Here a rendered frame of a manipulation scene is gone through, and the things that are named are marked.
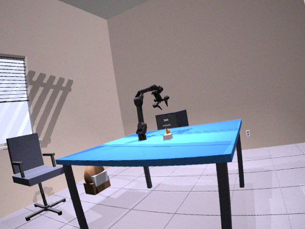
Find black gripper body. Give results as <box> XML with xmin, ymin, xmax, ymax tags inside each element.
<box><xmin>152</xmin><ymin>95</ymin><xmax>170</xmax><ymax>108</ymax></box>

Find white square block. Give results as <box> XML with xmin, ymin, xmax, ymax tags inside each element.
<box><xmin>163</xmin><ymin>133</ymin><xmax>173</xmax><ymax>140</ymax></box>

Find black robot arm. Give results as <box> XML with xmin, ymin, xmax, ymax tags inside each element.
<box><xmin>134</xmin><ymin>84</ymin><xmax>163</xmax><ymax>141</ymax></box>

